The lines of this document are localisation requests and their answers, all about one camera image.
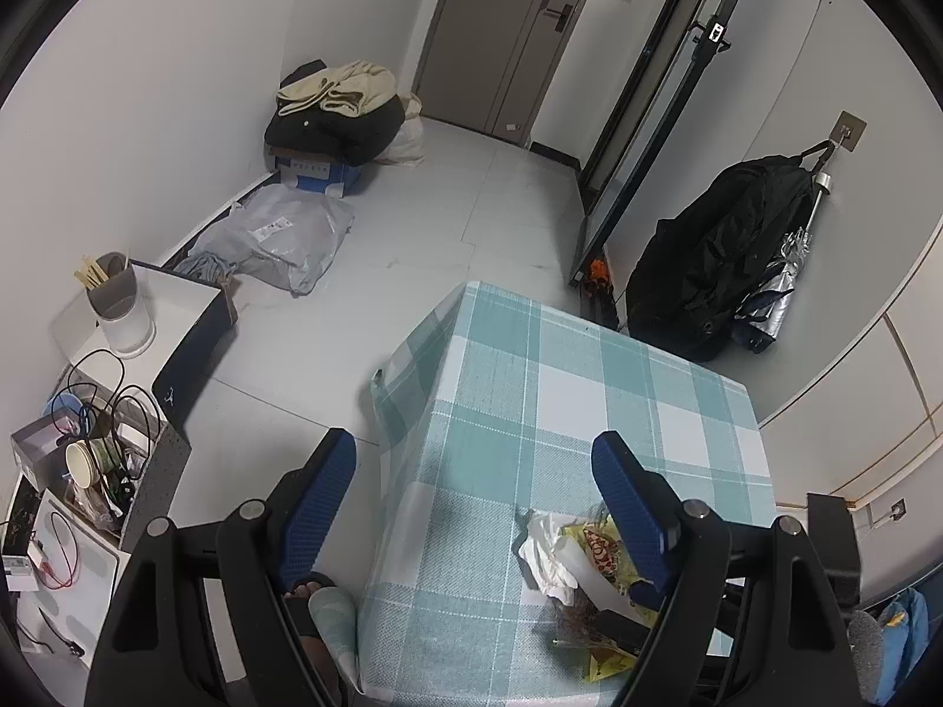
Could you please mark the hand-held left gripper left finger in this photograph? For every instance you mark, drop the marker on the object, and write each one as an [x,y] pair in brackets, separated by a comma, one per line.
[324,501]

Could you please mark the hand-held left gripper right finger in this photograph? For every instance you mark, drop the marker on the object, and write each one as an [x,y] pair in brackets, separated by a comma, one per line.
[633,501]

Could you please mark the yellow snack packet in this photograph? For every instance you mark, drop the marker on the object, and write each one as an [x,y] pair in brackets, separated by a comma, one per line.
[600,552]

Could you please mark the white paper sheet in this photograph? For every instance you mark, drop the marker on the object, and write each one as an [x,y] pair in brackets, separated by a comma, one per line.
[597,589]

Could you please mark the white tissue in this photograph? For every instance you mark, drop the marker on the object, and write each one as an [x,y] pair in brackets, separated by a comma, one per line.
[549,552]

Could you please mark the brown dried plant bunch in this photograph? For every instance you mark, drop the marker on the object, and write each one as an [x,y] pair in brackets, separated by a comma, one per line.
[578,618]

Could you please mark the table with checkered tablecloth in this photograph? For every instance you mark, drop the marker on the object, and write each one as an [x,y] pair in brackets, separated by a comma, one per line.
[516,420]

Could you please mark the person's foot in sandal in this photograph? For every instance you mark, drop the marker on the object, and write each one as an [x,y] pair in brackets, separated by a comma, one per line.
[313,659]

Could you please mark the speckled grey panel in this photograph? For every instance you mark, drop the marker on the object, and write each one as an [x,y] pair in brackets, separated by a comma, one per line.
[158,479]

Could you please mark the orange black tool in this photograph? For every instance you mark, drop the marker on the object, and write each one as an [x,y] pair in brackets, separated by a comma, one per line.
[598,270]

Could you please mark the paper cup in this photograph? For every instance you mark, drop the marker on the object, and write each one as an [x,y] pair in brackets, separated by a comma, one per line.
[85,464]

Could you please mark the white navy box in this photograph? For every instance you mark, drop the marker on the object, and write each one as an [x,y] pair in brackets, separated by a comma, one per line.
[177,306]

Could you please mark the white appliance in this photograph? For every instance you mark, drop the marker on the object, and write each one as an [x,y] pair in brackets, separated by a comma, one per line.
[88,567]

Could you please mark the black hanging bag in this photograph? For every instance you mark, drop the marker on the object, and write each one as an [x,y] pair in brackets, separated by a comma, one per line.
[707,265]

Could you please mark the silver folded umbrella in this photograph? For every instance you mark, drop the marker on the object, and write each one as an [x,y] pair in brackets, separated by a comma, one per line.
[781,287]

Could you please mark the white cup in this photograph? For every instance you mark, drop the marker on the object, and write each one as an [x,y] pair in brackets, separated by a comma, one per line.
[127,331]

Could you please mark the grey cloth bundle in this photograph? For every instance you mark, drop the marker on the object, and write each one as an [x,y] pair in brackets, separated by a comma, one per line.
[206,266]

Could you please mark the grey plastic mailer bag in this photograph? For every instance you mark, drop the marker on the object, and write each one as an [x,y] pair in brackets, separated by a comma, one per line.
[287,236]

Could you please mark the blue bowl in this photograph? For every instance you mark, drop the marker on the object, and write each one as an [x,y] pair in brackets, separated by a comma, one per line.
[66,406]

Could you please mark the grey cushion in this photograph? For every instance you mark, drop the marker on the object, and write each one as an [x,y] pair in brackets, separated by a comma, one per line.
[866,648]

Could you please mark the clear plastic box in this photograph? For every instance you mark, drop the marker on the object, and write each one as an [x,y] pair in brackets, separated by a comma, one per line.
[37,449]

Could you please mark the grey cup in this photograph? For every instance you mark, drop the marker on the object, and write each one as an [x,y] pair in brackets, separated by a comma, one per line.
[114,294]

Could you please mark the blue bag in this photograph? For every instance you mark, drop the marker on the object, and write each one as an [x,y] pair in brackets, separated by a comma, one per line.
[905,626]

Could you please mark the white charger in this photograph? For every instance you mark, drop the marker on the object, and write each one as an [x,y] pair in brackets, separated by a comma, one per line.
[18,567]

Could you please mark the bundle of wooden chopsticks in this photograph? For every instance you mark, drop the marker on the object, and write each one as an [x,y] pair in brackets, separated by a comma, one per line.
[92,272]

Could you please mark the blue white cardboard box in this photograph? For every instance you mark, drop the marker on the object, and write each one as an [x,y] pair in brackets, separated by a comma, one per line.
[324,173]

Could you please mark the black framed glass door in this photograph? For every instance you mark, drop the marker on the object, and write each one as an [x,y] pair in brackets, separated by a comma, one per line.
[626,162]

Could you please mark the pile of clothes and bags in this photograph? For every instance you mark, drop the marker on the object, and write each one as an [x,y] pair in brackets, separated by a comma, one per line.
[346,136]

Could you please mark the white bag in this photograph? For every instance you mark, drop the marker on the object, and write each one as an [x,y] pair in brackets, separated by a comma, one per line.
[405,143]

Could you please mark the beige cloth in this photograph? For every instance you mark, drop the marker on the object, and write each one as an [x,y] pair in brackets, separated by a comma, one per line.
[339,88]

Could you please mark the black glass door lock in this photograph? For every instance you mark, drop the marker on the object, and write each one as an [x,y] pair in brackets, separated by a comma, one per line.
[713,33]

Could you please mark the grey room door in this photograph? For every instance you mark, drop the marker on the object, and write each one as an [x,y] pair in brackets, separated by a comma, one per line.
[501,37]

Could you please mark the wall outlet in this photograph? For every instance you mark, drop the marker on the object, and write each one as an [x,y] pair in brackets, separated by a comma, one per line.
[896,510]

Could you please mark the metal wall hook plate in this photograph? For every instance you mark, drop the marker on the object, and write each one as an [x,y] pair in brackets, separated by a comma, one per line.
[849,130]

